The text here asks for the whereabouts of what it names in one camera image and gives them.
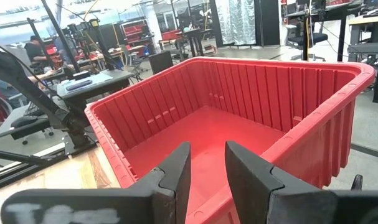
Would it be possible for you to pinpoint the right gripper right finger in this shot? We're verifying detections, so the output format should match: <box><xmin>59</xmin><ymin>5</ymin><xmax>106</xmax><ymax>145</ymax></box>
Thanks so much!
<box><xmin>224</xmin><ymin>140</ymin><xmax>378</xmax><ymax>224</ymax></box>

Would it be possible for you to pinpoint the red storage rack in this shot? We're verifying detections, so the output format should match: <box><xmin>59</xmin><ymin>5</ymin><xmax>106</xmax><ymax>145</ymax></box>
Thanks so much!
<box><xmin>121</xmin><ymin>20</ymin><xmax>152</xmax><ymax>44</ymax></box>

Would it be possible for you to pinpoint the grey office chair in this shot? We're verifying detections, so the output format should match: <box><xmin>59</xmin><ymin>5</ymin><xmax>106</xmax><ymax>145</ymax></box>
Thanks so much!
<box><xmin>0</xmin><ymin>104</ymin><xmax>54</xmax><ymax>146</ymax></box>

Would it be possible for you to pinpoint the red plastic bin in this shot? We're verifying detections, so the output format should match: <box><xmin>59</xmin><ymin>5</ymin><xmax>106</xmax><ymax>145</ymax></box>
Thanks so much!
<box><xmin>84</xmin><ymin>56</ymin><xmax>376</xmax><ymax>224</ymax></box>

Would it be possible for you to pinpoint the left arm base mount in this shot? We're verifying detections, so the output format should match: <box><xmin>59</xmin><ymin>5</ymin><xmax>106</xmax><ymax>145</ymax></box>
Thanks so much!
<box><xmin>62</xmin><ymin>114</ymin><xmax>98</xmax><ymax>156</ymax></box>

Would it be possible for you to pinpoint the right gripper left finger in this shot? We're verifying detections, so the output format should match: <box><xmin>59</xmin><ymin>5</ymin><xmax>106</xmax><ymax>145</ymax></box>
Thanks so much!
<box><xmin>0</xmin><ymin>141</ymin><xmax>192</xmax><ymax>224</ymax></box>

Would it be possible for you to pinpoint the black desk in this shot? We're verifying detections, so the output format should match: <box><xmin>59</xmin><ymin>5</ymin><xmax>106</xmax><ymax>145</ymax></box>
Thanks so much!
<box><xmin>56</xmin><ymin>68</ymin><xmax>135</xmax><ymax>110</ymax></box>

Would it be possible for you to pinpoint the translucent plastic curtain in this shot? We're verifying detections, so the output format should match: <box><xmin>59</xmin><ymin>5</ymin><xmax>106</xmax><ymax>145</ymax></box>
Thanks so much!
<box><xmin>215</xmin><ymin>0</ymin><xmax>257</xmax><ymax>46</ymax></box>

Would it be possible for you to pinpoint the dark keyboard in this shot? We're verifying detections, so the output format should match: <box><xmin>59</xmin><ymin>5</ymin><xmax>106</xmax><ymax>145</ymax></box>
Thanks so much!
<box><xmin>65</xmin><ymin>80</ymin><xmax>93</xmax><ymax>91</ymax></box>

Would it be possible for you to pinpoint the black office chair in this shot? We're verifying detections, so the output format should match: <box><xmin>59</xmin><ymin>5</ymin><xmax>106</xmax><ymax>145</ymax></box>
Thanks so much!
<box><xmin>285</xmin><ymin>23</ymin><xmax>329</xmax><ymax>62</ymax></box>

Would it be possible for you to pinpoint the black aluminium table frame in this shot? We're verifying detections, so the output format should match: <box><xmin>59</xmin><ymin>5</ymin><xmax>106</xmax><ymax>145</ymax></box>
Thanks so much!
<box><xmin>0</xmin><ymin>141</ymin><xmax>99</xmax><ymax>190</ymax></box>

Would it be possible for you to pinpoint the black box monitor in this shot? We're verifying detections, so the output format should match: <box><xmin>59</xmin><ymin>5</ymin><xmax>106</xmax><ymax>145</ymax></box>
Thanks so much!
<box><xmin>148</xmin><ymin>50</ymin><xmax>174</xmax><ymax>75</ymax></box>

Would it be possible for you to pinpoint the black slanted pole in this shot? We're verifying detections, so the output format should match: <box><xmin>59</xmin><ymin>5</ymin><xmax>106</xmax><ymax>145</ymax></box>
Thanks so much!
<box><xmin>40</xmin><ymin>0</ymin><xmax>81</xmax><ymax>73</ymax></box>

